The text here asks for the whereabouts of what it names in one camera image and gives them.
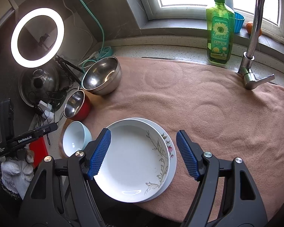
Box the white plate grey leaf pattern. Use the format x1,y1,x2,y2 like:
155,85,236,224
94,119,170,203

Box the large stainless steel bowl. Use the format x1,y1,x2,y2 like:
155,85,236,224
81,56,122,96

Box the left white gloved hand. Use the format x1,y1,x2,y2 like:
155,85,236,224
1,149,34,200

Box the black cable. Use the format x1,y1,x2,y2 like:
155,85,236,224
28,85,69,147

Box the orange fruit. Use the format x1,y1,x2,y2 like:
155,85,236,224
245,22,253,35

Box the steel pot lid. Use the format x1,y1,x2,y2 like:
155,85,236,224
18,66,59,107

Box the window frame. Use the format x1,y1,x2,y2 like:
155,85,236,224
132,0,284,48

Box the chrome kitchen faucet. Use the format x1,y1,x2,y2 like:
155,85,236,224
238,0,275,90

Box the black tripod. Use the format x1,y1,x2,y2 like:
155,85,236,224
54,55,83,86

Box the white plate pink flowers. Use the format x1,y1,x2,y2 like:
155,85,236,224
130,117,178,202

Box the teal round power strip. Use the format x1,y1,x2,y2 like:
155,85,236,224
94,46,113,60

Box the green dish soap bottle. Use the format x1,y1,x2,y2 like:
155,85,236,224
206,0,235,65

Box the white power adapter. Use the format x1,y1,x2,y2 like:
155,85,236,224
38,100,54,122

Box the blue plastic cup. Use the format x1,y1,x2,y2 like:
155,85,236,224
234,12,245,33

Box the white ring light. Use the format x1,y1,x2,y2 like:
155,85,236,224
11,8,65,68

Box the light blue ceramic bowl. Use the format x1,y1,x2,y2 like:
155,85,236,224
62,121,92,157

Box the pink towel mat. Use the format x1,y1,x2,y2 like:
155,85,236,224
58,56,284,222

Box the red object on counter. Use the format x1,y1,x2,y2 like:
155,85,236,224
29,137,48,168

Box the teal cable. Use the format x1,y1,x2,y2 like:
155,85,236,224
67,0,114,70

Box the red steel-lined bowl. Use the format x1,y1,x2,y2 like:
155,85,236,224
64,90,91,121

